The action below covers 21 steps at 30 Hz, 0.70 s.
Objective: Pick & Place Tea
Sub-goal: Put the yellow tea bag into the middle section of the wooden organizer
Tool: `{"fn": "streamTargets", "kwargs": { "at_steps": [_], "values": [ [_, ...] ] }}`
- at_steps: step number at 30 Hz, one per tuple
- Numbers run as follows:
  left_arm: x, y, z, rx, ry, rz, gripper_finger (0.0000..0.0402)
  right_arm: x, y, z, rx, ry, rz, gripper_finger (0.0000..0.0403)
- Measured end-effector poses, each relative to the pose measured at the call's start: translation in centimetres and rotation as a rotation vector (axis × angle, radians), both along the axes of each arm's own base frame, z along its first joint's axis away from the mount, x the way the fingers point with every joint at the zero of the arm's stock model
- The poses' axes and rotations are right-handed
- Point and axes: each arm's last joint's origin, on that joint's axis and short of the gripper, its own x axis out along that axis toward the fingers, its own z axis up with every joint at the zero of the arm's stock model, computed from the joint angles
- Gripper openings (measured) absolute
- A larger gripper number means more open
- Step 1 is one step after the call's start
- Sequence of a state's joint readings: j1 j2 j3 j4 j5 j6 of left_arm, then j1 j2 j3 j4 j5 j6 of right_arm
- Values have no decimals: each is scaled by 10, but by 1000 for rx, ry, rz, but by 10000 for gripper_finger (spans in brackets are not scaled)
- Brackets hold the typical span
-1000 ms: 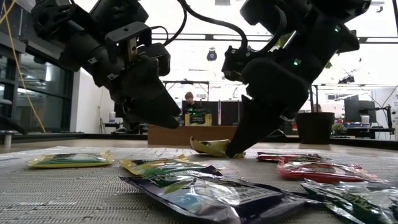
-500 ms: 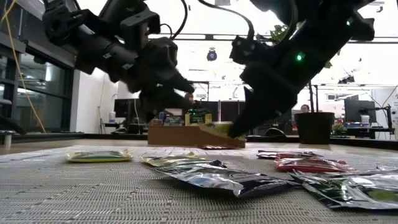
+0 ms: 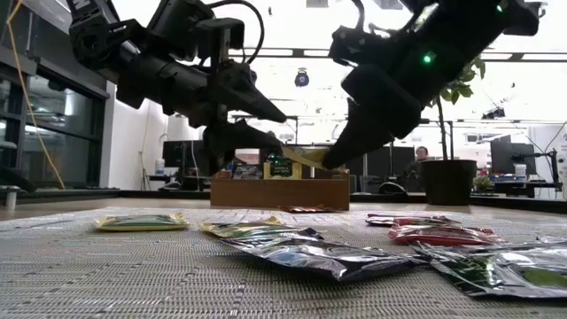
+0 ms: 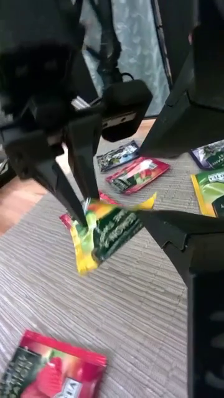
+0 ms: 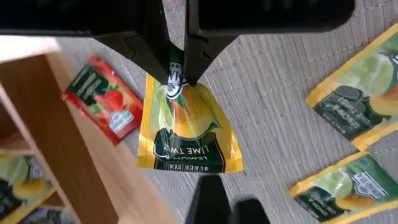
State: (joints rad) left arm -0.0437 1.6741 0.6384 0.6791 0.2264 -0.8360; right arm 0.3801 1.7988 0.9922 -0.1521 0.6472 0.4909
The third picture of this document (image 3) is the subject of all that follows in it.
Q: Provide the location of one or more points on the small green desk plant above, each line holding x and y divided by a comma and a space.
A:
482, 184

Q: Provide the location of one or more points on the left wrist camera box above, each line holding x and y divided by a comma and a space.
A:
221, 33

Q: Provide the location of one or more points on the black dome ceiling camera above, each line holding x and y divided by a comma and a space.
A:
301, 79

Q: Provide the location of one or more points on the black office chair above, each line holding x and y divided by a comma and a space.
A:
392, 188

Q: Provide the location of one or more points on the green plant in black pot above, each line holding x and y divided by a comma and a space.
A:
447, 181

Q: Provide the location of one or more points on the black computer monitor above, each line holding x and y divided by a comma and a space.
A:
181, 155
509, 157

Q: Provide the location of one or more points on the white bottle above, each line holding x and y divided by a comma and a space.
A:
160, 167

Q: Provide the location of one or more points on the wooden three-compartment box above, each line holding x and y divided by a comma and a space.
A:
279, 195

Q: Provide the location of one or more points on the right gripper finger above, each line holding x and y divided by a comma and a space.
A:
354, 146

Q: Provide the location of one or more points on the small silver post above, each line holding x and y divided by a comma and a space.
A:
11, 199

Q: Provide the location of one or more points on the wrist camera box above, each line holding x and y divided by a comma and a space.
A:
221, 33
385, 104

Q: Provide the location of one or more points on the grey woven placemat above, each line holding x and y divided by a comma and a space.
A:
111, 274

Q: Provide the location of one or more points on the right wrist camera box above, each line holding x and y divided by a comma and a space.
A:
385, 104

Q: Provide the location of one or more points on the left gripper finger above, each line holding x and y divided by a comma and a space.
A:
235, 142
257, 99

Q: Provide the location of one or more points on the green-black foil packet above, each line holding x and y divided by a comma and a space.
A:
500, 272

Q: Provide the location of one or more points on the person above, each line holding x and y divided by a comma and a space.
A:
421, 155

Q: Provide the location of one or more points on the white cup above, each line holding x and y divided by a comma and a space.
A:
520, 170

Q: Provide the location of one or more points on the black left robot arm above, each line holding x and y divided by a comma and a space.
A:
97, 40

